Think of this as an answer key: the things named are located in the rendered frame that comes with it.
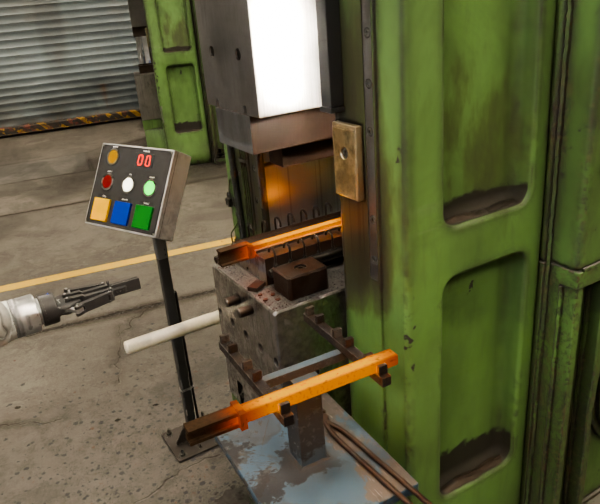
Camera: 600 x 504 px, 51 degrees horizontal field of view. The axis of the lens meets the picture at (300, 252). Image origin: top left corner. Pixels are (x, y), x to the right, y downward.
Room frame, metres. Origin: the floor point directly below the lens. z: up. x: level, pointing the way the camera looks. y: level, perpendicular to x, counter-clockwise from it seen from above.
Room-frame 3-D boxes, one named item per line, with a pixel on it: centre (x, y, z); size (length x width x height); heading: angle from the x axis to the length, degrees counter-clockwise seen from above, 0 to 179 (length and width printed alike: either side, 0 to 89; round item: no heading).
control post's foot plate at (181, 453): (2.04, 0.49, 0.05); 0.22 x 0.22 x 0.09; 29
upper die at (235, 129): (1.69, -0.04, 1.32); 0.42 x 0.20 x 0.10; 119
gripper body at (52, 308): (1.32, 0.57, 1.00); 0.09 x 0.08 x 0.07; 119
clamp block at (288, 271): (1.47, 0.00, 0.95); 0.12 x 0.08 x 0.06; 119
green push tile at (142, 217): (1.88, 0.48, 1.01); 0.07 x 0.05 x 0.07; 54
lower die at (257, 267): (1.69, -0.04, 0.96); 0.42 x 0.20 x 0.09; 119
